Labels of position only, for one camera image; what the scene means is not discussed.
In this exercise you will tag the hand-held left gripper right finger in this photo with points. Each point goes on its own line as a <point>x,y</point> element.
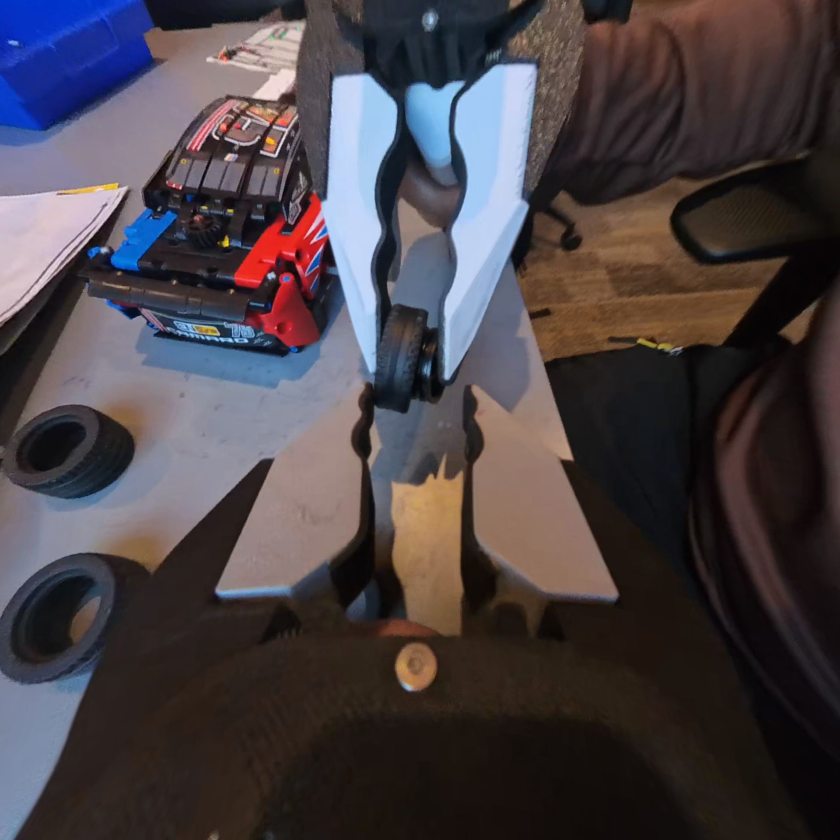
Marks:
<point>538,525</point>

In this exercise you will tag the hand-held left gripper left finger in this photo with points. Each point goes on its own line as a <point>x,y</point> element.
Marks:
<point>302,518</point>

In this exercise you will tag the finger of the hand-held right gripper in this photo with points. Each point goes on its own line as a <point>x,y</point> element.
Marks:
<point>354,164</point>
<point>499,164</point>

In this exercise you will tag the white brick race car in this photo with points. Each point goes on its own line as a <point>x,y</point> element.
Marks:
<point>275,275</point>

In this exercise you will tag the black toy tire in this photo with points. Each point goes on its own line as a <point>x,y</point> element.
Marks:
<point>111,459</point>
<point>397,361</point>
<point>65,565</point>

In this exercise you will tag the black toy wheel rim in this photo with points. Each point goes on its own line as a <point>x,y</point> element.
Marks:
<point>431,367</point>

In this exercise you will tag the instruction booklet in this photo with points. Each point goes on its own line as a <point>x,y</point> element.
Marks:
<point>39,236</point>

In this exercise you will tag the person's right forearm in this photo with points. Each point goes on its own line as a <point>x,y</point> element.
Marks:
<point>689,98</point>

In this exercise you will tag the person's right hand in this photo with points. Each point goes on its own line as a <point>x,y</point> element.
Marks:
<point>426,197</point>

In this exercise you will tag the holographic sticker sheet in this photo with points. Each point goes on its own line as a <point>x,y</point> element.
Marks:
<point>262,49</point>

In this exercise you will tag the person's brown garment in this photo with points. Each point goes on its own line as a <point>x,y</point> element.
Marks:
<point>754,525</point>

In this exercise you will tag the blue plastic bin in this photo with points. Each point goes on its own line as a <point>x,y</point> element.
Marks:
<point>65,59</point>

